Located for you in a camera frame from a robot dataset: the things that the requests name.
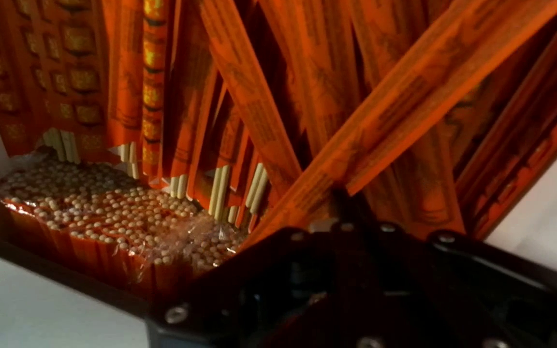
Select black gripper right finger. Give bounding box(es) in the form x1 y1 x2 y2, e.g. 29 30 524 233
354 192 557 348

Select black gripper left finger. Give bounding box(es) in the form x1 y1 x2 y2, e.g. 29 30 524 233
145 192 352 348

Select orange packet yellow print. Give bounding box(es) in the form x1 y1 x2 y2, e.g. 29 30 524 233
137 0 172 184

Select wrapped bundle orange sticks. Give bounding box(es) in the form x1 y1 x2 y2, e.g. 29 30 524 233
0 151 251 302

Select orange packets heap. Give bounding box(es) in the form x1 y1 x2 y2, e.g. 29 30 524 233
0 0 557 248

